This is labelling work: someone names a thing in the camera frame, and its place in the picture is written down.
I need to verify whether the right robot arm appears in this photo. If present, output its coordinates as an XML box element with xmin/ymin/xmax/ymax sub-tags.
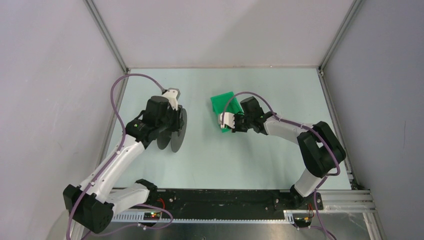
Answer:
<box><xmin>219</xmin><ymin>96</ymin><xmax>347</xmax><ymax>209</ymax></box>

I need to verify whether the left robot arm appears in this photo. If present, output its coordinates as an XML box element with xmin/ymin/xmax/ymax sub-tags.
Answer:
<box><xmin>63</xmin><ymin>91</ymin><xmax>188</xmax><ymax>234</ymax></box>

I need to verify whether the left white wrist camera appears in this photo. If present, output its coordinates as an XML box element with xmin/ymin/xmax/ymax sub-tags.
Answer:
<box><xmin>161</xmin><ymin>88</ymin><xmax>181</xmax><ymax>111</ymax></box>

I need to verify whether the right controller board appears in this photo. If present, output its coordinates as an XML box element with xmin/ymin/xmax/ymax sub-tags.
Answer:
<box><xmin>293</xmin><ymin>217</ymin><xmax>313</xmax><ymax>230</ymax></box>

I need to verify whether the aluminium frame post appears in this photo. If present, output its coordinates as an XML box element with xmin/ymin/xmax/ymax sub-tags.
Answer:
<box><xmin>83</xmin><ymin>0</ymin><xmax>129</xmax><ymax>74</ymax></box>
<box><xmin>318</xmin><ymin>0</ymin><xmax>365</xmax><ymax>72</ymax></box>

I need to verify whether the controller board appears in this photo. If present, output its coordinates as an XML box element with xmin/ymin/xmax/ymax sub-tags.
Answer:
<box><xmin>293</xmin><ymin>217</ymin><xmax>313</xmax><ymax>230</ymax></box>
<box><xmin>143</xmin><ymin>212</ymin><xmax>162</xmax><ymax>221</ymax></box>

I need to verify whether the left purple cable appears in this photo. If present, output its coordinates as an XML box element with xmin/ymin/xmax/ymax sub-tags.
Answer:
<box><xmin>65</xmin><ymin>73</ymin><xmax>167</xmax><ymax>240</ymax></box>

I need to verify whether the left controller board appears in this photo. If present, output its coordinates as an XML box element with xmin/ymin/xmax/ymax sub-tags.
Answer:
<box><xmin>143</xmin><ymin>212</ymin><xmax>162</xmax><ymax>221</ymax></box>

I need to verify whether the green plastic bin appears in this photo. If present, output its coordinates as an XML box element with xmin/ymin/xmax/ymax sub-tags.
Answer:
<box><xmin>210</xmin><ymin>91</ymin><xmax>243</xmax><ymax>126</ymax></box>

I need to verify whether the aluminium frame left post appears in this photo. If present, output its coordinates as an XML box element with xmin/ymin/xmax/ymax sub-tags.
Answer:
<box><xmin>83</xmin><ymin>0</ymin><xmax>129</xmax><ymax>74</ymax></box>

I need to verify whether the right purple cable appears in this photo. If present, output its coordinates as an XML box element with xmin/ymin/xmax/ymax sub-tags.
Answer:
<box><xmin>221</xmin><ymin>91</ymin><xmax>341</xmax><ymax>177</ymax></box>

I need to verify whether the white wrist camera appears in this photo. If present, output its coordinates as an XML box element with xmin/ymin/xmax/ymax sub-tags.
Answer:
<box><xmin>218</xmin><ymin>112</ymin><xmax>235</xmax><ymax>129</ymax></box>
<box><xmin>161</xmin><ymin>88</ymin><xmax>181</xmax><ymax>111</ymax></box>

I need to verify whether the grey perforated cable spool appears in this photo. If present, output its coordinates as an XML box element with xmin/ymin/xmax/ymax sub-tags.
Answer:
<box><xmin>156</xmin><ymin>105</ymin><xmax>188</xmax><ymax>153</ymax></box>

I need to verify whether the aluminium frame right post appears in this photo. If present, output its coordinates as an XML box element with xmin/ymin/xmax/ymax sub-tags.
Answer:
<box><xmin>318</xmin><ymin>0</ymin><xmax>365</xmax><ymax>72</ymax></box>

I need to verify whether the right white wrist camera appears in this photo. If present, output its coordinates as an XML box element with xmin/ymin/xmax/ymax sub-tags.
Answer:
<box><xmin>218</xmin><ymin>112</ymin><xmax>235</xmax><ymax>129</ymax></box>

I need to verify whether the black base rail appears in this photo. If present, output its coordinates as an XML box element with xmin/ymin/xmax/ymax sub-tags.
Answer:
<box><xmin>146</xmin><ymin>188</ymin><xmax>324</xmax><ymax>221</ymax></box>

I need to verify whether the purple cable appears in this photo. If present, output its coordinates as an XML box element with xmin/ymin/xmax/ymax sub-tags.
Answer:
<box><xmin>221</xmin><ymin>91</ymin><xmax>341</xmax><ymax>177</ymax></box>
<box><xmin>65</xmin><ymin>73</ymin><xmax>167</xmax><ymax>240</ymax></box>

